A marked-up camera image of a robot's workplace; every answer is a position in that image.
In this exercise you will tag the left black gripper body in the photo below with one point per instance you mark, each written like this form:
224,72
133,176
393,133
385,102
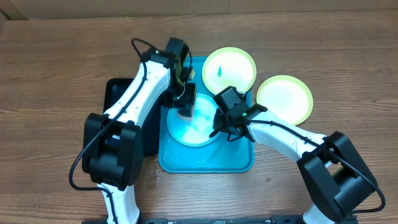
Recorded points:
180,96

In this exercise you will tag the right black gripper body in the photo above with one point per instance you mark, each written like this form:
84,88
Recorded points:
224,122

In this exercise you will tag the light blue plate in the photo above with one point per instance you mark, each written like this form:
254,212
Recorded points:
194,131

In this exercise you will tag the yellow-green plate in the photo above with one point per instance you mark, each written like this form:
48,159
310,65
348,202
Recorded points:
229,66
287,97

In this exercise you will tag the green scrubbing sponge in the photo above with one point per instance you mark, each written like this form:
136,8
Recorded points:
186,112

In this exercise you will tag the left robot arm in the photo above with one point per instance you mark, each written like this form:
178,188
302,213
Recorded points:
113,146

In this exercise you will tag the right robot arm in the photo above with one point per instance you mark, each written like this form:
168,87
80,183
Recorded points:
335,175

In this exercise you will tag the teal plastic tray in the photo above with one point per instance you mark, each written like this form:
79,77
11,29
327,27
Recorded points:
219,156

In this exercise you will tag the black plastic tray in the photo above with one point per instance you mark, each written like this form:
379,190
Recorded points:
150,129

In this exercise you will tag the yellow-green plate top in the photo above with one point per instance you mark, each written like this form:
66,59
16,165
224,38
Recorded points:
229,66

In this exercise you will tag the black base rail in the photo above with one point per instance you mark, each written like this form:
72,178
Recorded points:
276,219

